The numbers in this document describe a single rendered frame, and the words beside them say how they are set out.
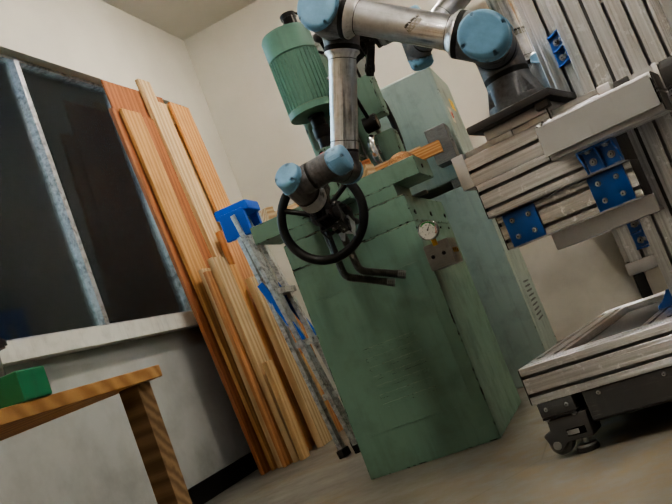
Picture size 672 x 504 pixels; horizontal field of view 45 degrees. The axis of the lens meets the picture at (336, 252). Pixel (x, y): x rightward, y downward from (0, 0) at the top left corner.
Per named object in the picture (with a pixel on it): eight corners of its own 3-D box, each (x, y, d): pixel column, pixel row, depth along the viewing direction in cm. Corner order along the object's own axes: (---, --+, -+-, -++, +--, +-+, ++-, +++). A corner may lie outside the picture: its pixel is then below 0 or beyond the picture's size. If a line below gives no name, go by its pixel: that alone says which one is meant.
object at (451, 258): (432, 271, 248) (422, 247, 249) (440, 270, 259) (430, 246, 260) (457, 261, 245) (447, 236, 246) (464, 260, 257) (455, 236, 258)
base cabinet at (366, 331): (368, 481, 259) (290, 272, 266) (411, 438, 314) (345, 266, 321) (501, 438, 245) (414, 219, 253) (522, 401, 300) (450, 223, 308)
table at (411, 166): (242, 245, 262) (235, 228, 262) (279, 245, 291) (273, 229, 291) (413, 169, 243) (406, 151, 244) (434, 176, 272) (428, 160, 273)
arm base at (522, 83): (557, 97, 207) (542, 62, 208) (538, 94, 194) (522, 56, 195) (504, 124, 215) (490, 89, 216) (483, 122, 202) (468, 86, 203)
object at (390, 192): (287, 244, 267) (283, 232, 267) (310, 243, 287) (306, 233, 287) (397, 196, 255) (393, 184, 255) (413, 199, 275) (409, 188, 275)
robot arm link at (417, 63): (418, 61, 247) (405, 28, 248) (408, 75, 258) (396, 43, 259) (441, 54, 249) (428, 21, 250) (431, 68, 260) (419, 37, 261)
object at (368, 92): (363, 120, 293) (348, 82, 295) (370, 123, 301) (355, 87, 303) (384, 110, 290) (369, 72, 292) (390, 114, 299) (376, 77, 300)
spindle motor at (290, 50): (283, 122, 275) (251, 39, 278) (302, 129, 292) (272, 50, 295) (329, 100, 270) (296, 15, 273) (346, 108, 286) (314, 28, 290)
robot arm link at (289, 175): (302, 176, 203) (274, 192, 206) (325, 197, 212) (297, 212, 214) (296, 153, 208) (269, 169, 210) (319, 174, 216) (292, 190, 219)
